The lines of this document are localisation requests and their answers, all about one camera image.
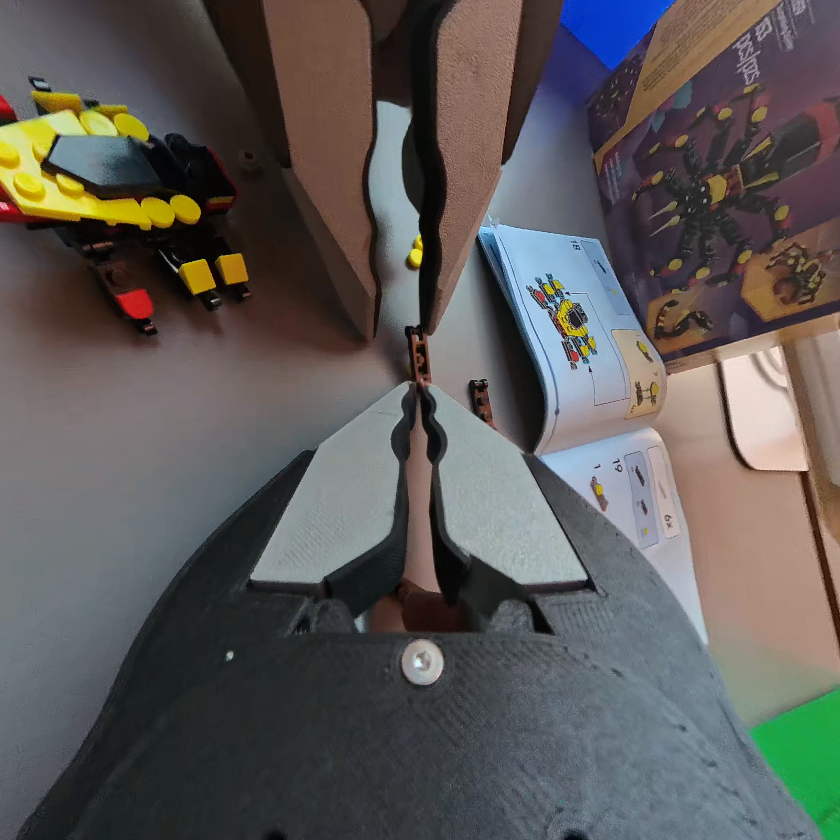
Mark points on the purple toy set box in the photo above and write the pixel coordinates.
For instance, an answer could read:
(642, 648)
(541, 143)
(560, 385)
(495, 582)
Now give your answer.
(709, 197)

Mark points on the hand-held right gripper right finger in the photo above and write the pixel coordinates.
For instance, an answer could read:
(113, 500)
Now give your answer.
(512, 518)

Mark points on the open instruction booklet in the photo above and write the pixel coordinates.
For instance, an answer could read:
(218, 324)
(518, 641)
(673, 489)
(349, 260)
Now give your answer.
(577, 394)

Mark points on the blue plastic bin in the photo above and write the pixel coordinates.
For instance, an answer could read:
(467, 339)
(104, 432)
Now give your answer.
(610, 26)

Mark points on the grey round brick piece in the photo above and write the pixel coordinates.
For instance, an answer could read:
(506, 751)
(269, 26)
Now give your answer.
(248, 159)

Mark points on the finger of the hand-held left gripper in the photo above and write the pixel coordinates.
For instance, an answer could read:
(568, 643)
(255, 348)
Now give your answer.
(321, 131)
(472, 131)

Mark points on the black brick plate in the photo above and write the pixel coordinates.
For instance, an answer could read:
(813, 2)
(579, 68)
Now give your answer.
(482, 401)
(419, 354)

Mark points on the green plastic bin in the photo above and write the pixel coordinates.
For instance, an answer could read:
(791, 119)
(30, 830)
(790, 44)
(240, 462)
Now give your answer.
(800, 774)

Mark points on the pale rounded wooden board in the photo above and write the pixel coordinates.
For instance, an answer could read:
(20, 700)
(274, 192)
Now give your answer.
(768, 420)

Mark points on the yellow black toy brick model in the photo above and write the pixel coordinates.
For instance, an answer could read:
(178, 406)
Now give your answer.
(98, 164)

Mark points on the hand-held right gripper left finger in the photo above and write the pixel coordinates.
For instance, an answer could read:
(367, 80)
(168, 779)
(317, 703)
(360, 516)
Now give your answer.
(334, 512)

